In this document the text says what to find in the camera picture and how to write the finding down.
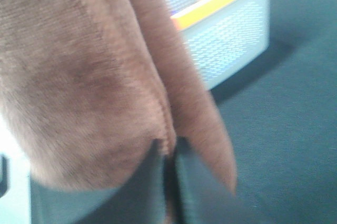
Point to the grey perforated laundry basket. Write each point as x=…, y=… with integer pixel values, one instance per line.
x=221, y=36

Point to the brown towel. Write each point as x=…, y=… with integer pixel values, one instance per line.
x=88, y=85

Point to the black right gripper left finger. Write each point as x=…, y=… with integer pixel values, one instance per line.
x=141, y=199

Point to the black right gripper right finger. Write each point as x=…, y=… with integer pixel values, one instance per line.
x=199, y=197

